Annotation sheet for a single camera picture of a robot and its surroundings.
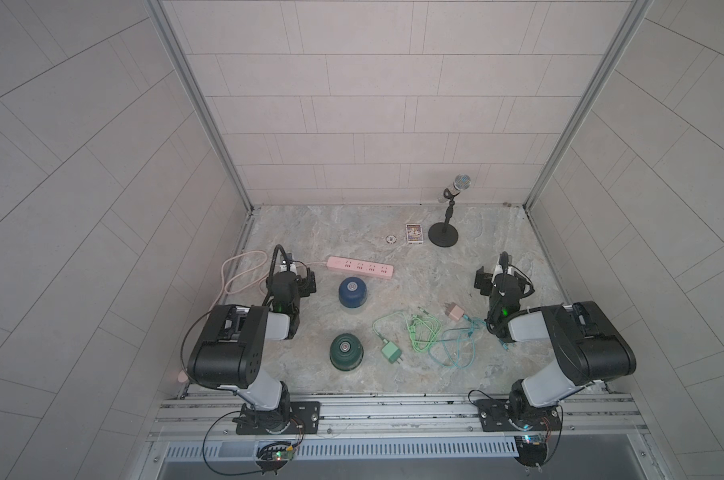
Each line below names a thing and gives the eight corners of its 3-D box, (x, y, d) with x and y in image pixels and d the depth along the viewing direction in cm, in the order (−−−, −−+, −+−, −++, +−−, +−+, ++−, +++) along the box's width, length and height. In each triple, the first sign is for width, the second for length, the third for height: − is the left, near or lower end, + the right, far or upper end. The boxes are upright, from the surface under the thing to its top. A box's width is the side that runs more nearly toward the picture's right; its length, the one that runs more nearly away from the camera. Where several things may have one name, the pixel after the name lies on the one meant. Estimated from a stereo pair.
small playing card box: (406, 244, 107) (407, 240, 106) (405, 228, 112) (405, 224, 111) (423, 244, 108) (424, 240, 106) (421, 228, 112) (422, 224, 111)
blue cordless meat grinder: (338, 310, 91) (335, 293, 83) (347, 290, 95) (345, 273, 87) (360, 318, 89) (359, 302, 81) (369, 298, 94) (368, 281, 85)
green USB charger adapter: (380, 352, 83) (380, 350, 81) (390, 342, 85) (390, 339, 83) (396, 368, 81) (396, 365, 79) (405, 357, 82) (406, 354, 81)
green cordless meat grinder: (333, 375, 79) (328, 364, 71) (335, 347, 84) (331, 333, 76) (362, 375, 79) (361, 364, 71) (363, 347, 84) (362, 333, 76)
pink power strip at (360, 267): (326, 270, 100) (325, 265, 98) (329, 260, 103) (328, 255, 100) (392, 279, 98) (393, 274, 96) (394, 268, 101) (394, 263, 99)
